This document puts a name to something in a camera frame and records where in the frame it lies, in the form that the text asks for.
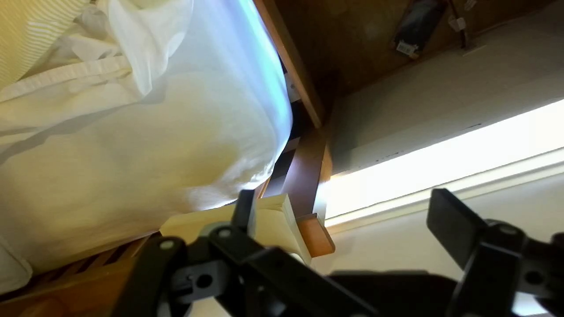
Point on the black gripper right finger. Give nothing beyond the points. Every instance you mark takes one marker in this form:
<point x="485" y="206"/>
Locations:
<point x="464" y="234"/>

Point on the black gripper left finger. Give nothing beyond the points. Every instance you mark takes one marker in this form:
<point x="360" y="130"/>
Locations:
<point x="275" y="275"/>

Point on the white sheeted mattress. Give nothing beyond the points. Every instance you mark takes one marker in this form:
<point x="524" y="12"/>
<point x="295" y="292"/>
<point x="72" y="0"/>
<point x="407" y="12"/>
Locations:
<point x="146" y="129"/>

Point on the black box with white label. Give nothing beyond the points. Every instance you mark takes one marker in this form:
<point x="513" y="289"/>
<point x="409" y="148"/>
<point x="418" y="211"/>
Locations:
<point x="418" y="26"/>

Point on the wooden bunk bed frame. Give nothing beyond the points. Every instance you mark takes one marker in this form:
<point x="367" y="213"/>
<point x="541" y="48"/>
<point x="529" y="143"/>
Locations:
<point x="305" y="169"/>

